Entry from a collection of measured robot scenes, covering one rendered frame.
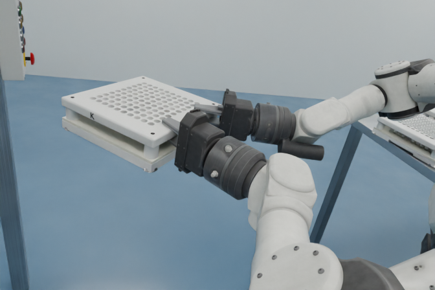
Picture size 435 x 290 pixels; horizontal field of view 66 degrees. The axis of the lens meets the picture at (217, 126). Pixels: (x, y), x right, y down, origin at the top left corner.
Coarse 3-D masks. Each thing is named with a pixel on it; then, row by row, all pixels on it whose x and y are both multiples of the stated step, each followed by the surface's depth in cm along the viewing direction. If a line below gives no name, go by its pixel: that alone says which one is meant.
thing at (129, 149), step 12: (72, 120) 69; (84, 120) 70; (72, 132) 69; (84, 132) 67; (96, 132) 66; (108, 132) 67; (96, 144) 67; (108, 144) 65; (120, 144) 64; (132, 144) 64; (168, 144) 67; (120, 156) 64; (132, 156) 62; (168, 156) 64
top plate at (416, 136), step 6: (378, 120) 125; (384, 120) 123; (390, 120) 122; (390, 126) 121; (396, 126) 119; (402, 126) 118; (402, 132) 117; (408, 132) 115; (414, 132) 115; (420, 132) 116; (414, 138) 114; (420, 138) 112; (426, 138) 112; (426, 144) 110; (432, 144) 109
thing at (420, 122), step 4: (404, 120) 122; (408, 120) 122; (412, 120) 124; (416, 120) 124; (420, 120) 124; (424, 120) 126; (428, 120) 126; (412, 124) 119; (416, 124) 120; (420, 124) 121; (424, 124) 122; (428, 124) 122; (432, 124) 123; (416, 128) 118; (420, 128) 117; (424, 128) 118; (428, 128) 118; (432, 128) 119; (428, 132) 117; (432, 132) 115
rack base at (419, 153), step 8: (376, 128) 126; (384, 128) 127; (384, 136) 123; (392, 136) 121; (400, 144) 118; (408, 144) 117; (416, 152) 113; (424, 152) 113; (424, 160) 111; (432, 160) 109
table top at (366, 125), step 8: (360, 120) 137; (368, 120) 139; (376, 120) 140; (360, 128) 136; (368, 128) 132; (368, 136) 132; (376, 136) 129; (384, 144) 125; (392, 144) 122; (392, 152) 122; (400, 152) 119; (408, 152) 117; (408, 160) 116; (416, 160) 113; (416, 168) 113; (424, 168) 110; (432, 168) 109; (432, 176) 108
